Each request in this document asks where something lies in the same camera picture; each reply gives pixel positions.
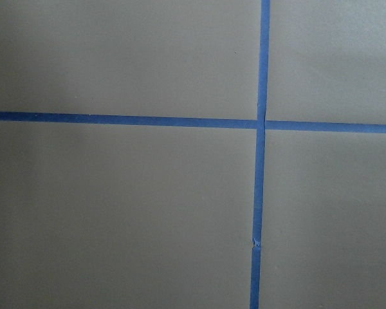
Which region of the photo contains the brown paper table cover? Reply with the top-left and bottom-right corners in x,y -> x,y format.
0,1 -> 386,308

